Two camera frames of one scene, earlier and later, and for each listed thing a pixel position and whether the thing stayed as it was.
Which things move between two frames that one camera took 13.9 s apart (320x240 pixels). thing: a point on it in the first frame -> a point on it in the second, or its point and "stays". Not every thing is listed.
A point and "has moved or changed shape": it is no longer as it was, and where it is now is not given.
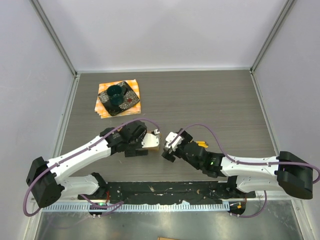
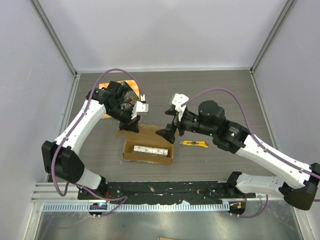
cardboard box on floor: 166,238 stays
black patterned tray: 130,99 stays
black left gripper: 138,151 -> 132,125
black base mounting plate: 167,192 stays
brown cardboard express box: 157,148 has moved or changed shape
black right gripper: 188,138 -> 168,133
